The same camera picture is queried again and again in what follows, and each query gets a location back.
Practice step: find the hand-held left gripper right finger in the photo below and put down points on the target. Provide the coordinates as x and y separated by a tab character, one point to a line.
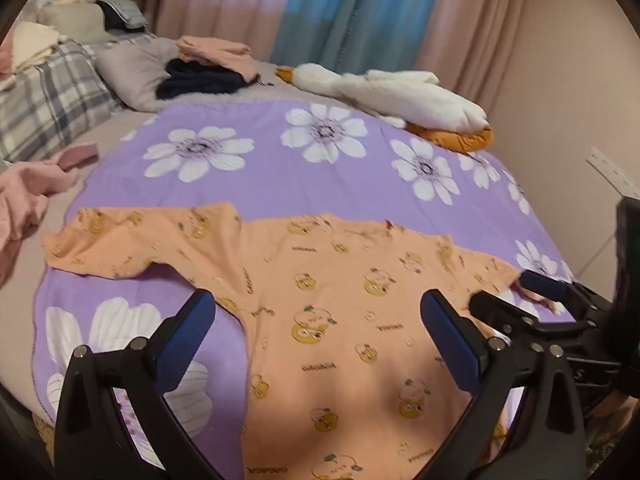
450	340

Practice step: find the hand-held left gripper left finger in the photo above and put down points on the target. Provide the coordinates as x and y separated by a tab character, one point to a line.
189	322

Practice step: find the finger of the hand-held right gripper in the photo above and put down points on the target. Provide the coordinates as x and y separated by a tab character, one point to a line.
505	312
545	285

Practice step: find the orange printed shirt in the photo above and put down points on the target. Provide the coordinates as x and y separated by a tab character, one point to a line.
330	320

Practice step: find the dark navy folded clothes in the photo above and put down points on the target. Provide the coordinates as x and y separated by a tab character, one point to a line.
200	82

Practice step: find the pink folded clothes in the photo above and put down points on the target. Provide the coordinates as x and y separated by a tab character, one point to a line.
210	47

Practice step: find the cream folded clothes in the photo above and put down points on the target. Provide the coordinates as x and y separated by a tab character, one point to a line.
32	45

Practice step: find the white power strip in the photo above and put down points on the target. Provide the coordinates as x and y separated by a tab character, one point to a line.
607	170

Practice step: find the purple floral blanket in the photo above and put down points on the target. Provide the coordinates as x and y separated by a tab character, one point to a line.
300	180

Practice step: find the pink crumpled cloth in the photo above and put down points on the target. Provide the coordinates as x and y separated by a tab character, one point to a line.
25	195

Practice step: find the white goose plush toy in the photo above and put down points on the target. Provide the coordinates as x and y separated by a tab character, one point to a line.
400	95

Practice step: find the grey pillow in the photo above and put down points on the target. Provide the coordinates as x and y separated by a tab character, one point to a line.
130	70

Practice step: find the grey plaid blanket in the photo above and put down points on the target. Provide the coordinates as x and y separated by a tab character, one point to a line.
50	95

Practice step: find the pink curtain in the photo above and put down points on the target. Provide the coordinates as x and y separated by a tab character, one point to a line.
225	5
475	25

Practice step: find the dark striped cloth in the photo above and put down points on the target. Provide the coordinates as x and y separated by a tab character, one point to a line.
122	14

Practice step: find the beige pillow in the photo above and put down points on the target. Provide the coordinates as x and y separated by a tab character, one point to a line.
75	22

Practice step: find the blue curtain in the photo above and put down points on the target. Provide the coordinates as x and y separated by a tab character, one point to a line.
360	15

